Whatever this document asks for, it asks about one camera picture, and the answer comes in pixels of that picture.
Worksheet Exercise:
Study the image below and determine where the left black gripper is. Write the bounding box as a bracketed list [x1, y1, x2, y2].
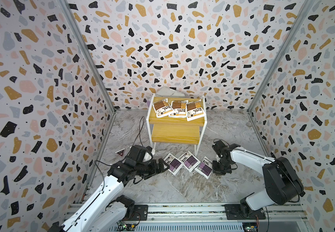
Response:
[135, 158, 170, 179]

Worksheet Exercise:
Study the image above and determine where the purple coffee bag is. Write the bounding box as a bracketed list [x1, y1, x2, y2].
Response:
[164, 153, 183, 176]
[195, 156, 213, 179]
[179, 151, 200, 173]

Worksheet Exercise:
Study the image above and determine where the brown coffee bag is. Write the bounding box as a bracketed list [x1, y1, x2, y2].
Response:
[153, 98, 174, 119]
[186, 100, 206, 121]
[169, 100, 189, 118]

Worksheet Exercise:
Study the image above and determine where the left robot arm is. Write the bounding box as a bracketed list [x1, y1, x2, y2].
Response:
[49, 145, 169, 232]

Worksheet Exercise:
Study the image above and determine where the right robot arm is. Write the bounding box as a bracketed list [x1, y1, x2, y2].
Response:
[212, 139, 304, 215]

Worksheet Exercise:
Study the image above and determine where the two-tier wooden shelf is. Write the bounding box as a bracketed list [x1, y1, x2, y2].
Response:
[146, 94, 207, 155]

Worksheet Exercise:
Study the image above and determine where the small triangular warning sticker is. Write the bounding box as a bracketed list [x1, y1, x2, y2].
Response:
[115, 148, 126, 157]

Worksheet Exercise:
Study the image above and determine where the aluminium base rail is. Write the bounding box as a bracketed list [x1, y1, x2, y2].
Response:
[62, 202, 311, 232]

